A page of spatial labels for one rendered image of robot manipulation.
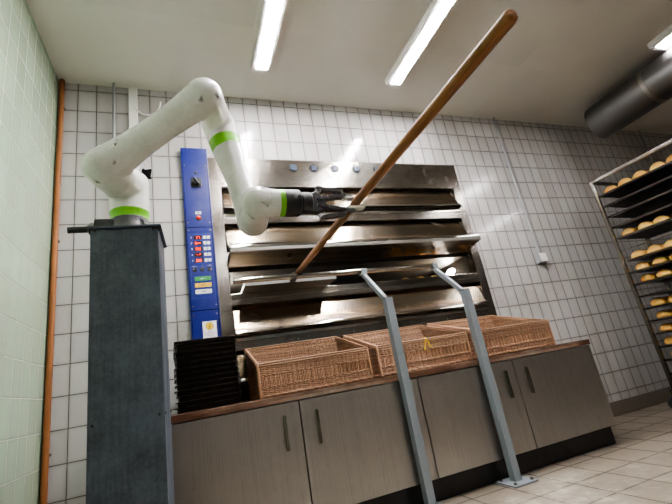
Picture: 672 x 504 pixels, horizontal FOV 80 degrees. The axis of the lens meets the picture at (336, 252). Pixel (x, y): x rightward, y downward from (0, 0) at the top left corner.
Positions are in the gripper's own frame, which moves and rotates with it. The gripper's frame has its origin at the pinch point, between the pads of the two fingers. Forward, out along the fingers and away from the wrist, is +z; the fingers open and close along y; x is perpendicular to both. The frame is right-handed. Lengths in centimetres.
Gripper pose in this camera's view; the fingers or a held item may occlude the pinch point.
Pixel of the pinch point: (354, 203)
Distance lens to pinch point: 145.2
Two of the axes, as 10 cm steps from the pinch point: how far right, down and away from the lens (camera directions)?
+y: 1.6, 9.4, -3.0
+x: 3.3, -3.4, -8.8
